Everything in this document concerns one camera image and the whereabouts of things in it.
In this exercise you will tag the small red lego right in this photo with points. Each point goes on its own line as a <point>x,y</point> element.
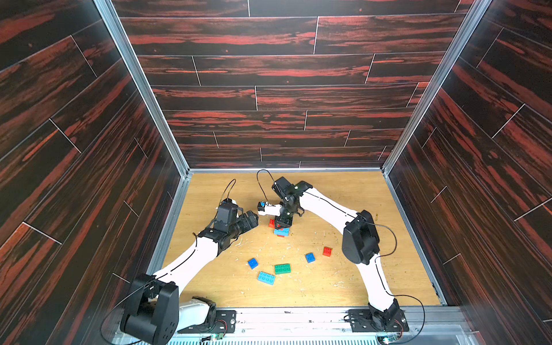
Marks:
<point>327,251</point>

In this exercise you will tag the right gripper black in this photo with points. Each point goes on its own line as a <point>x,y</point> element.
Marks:
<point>284,213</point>

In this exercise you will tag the green long lego brick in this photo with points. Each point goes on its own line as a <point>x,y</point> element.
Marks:
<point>280,269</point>

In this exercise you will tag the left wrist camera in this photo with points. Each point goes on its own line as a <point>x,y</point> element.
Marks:
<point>229,203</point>

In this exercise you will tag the light blue long lego brick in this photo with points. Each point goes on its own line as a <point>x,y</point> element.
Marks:
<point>284,232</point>

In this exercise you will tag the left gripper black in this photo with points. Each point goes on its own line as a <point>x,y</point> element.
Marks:
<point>253,222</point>

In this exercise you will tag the aluminium front rail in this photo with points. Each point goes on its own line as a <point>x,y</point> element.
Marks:
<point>326,325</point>

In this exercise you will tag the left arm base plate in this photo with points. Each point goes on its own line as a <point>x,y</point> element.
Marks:
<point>223,322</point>

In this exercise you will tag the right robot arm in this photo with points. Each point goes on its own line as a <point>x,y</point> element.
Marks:
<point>360,245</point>

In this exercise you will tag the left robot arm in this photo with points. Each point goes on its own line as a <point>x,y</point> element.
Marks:
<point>153,312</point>

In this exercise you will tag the light blue lego front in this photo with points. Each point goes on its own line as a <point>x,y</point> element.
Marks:
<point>266,278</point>

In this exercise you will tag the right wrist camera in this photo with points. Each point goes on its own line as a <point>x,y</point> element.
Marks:
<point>267,209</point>

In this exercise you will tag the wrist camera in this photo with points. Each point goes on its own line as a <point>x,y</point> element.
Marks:
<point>229,203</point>
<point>267,209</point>

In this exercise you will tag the small blue lego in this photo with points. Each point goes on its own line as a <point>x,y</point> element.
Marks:
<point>253,263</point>
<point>310,257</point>

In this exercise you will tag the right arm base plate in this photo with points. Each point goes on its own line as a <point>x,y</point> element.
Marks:
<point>372,320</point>

